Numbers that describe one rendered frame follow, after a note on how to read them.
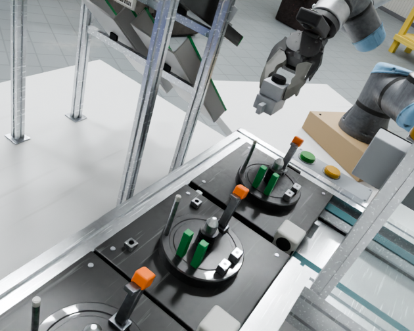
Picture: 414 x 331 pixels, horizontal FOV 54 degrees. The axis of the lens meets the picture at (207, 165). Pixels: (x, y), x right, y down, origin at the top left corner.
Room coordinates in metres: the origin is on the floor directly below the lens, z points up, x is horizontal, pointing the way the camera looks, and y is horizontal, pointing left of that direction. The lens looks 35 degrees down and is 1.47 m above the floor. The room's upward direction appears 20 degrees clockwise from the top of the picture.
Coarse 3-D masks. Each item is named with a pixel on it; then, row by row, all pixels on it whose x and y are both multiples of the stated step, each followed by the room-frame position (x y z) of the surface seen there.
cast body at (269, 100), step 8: (264, 80) 0.76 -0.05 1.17; (272, 80) 0.77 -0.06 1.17; (280, 80) 0.76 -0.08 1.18; (264, 88) 0.76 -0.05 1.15; (272, 88) 0.75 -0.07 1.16; (280, 88) 0.75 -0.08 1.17; (256, 96) 0.75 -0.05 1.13; (264, 96) 0.75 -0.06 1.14; (272, 96) 0.75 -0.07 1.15; (280, 96) 0.75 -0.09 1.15; (256, 104) 0.75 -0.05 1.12; (264, 104) 0.74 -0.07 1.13; (272, 104) 0.74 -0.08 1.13; (280, 104) 0.77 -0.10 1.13; (256, 112) 0.73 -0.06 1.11; (264, 112) 0.74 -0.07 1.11; (272, 112) 0.74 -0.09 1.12
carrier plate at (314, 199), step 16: (224, 160) 0.74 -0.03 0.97; (240, 160) 0.76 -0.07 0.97; (272, 160) 0.81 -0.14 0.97; (208, 176) 0.67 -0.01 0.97; (224, 176) 0.68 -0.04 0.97; (208, 192) 0.61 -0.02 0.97; (224, 192) 0.63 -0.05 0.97; (304, 192) 0.73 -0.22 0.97; (320, 192) 0.75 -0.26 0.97; (224, 208) 0.60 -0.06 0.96; (240, 208) 0.60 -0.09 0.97; (256, 208) 0.62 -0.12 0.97; (304, 208) 0.67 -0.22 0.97; (320, 208) 0.69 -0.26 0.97; (256, 224) 0.57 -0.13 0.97; (272, 224) 0.59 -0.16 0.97; (304, 224) 0.62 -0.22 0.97; (272, 240) 0.56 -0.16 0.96
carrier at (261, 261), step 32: (192, 192) 0.60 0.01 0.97; (160, 224) 0.49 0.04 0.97; (192, 224) 0.50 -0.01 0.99; (128, 256) 0.40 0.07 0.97; (160, 256) 0.42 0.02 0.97; (192, 256) 0.43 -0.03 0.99; (224, 256) 0.45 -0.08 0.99; (256, 256) 0.50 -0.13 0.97; (288, 256) 0.52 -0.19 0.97; (160, 288) 0.37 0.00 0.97; (192, 288) 0.39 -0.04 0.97; (224, 288) 0.41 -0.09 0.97; (256, 288) 0.43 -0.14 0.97; (192, 320) 0.34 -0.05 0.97; (224, 320) 0.34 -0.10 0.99
